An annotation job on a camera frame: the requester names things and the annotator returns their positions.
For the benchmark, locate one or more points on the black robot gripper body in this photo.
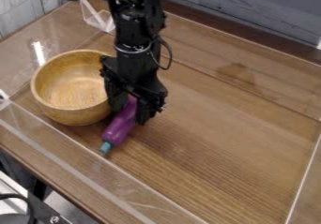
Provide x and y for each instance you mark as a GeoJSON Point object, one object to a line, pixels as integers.
{"type": "Point", "coordinates": [134, 70]}

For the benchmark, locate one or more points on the brown wooden bowl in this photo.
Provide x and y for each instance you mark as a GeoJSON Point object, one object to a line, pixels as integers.
{"type": "Point", "coordinates": [68, 88]}

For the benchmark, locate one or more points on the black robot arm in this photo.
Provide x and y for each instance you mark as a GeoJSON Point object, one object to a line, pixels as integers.
{"type": "Point", "coordinates": [139, 20]}

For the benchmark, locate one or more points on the clear acrylic tray wall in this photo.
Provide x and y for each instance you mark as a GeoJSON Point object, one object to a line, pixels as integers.
{"type": "Point", "coordinates": [230, 156]}

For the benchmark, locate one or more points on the black metal table bracket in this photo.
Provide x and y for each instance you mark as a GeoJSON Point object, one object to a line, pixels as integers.
{"type": "Point", "coordinates": [42, 213]}

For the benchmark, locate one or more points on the clear acrylic corner bracket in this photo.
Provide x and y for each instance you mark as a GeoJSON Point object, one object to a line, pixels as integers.
{"type": "Point", "coordinates": [98, 19]}

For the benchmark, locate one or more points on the purple toy eggplant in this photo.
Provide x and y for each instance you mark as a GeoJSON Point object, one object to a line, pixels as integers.
{"type": "Point", "coordinates": [119, 127]}

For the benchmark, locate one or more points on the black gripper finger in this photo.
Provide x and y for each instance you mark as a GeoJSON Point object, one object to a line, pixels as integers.
{"type": "Point", "coordinates": [118, 96]}
{"type": "Point", "coordinates": [147, 107]}

